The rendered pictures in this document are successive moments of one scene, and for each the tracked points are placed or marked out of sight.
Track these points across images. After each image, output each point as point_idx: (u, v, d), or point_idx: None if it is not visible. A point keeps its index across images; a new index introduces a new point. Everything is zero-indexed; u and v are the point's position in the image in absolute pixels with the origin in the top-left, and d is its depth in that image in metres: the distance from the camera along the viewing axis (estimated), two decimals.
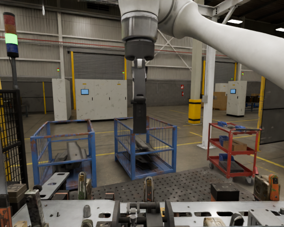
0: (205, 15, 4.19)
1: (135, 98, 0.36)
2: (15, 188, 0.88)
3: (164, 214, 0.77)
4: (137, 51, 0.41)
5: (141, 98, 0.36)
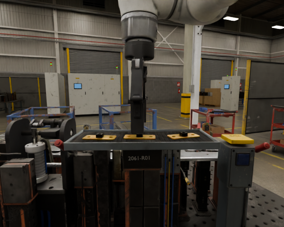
0: None
1: (132, 98, 0.36)
2: None
3: None
4: (136, 51, 0.41)
5: (137, 98, 0.36)
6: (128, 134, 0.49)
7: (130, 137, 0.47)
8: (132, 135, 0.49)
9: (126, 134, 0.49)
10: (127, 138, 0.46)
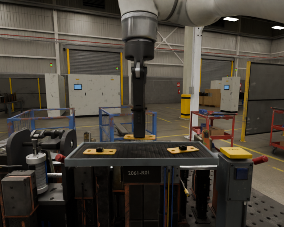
0: None
1: (135, 108, 0.43)
2: None
3: None
4: (136, 51, 0.41)
5: (139, 106, 0.42)
6: (128, 134, 0.50)
7: (130, 137, 0.47)
8: (132, 135, 0.49)
9: (126, 134, 0.50)
10: (127, 138, 0.46)
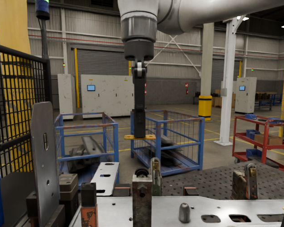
0: None
1: (136, 108, 0.42)
2: (66, 180, 0.62)
3: None
4: (137, 51, 0.41)
5: (141, 106, 0.42)
6: (127, 135, 0.49)
7: (131, 138, 0.47)
8: (131, 135, 0.49)
9: (125, 135, 0.49)
10: (128, 138, 0.46)
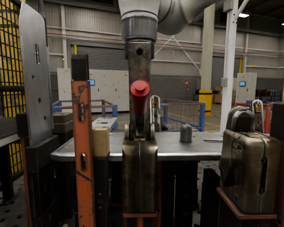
0: None
1: None
2: (60, 113, 0.58)
3: None
4: None
5: None
6: None
7: None
8: None
9: None
10: None
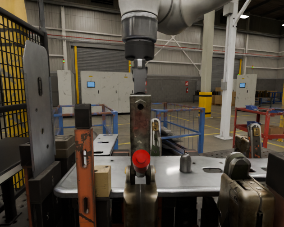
0: None
1: None
2: (62, 138, 0.59)
3: None
4: (137, 51, 0.41)
5: None
6: None
7: None
8: None
9: (126, 167, 0.51)
10: None
